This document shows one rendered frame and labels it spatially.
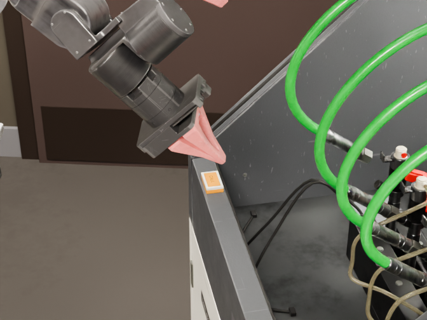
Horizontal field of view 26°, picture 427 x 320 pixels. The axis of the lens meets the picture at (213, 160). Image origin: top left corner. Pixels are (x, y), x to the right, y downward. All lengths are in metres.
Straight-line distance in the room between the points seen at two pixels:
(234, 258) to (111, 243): 1.59
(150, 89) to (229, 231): 0.46
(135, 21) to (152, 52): 0.04
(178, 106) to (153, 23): 0.11
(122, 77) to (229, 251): 0.46
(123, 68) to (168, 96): 0.06
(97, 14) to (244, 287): 0.50
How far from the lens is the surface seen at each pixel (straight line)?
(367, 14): 1.62
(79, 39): 1.08
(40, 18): 1.10
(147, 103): 1.10
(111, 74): 1.08
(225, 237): 1.48
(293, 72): 1.26
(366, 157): 1.36
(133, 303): 2.79
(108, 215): 3.13
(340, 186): 1.17
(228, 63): 3.11
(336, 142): 1.33
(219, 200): 1.56
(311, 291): 1.57
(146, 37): 1.06
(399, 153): 1.38
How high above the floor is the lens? 1.87
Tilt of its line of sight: 33 degrees down
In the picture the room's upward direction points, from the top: straight up
